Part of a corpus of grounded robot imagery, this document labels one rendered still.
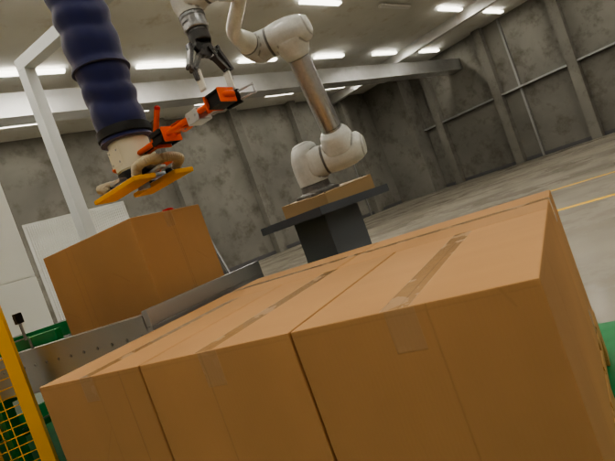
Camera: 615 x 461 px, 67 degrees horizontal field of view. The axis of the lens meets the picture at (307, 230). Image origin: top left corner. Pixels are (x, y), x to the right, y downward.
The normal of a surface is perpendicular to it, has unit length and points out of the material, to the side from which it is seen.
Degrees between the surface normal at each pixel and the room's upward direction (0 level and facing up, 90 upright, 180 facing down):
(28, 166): 90
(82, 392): 90
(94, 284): 90
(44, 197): 90
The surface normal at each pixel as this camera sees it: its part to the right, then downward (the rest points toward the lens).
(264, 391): -0.47, 0.18
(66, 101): 0.61, -0.20
